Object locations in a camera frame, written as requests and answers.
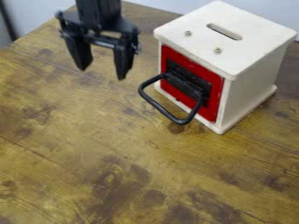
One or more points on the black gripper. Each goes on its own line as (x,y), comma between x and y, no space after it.
(96,23)

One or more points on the red drawer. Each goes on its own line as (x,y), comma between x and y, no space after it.
(208,112)

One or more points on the black drawer handle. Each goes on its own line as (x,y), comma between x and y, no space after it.
(171,96)

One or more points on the white wooden cabinet box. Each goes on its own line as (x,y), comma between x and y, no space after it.
(234,49)

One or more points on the dark vertical post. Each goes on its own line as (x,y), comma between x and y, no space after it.
(8,21)

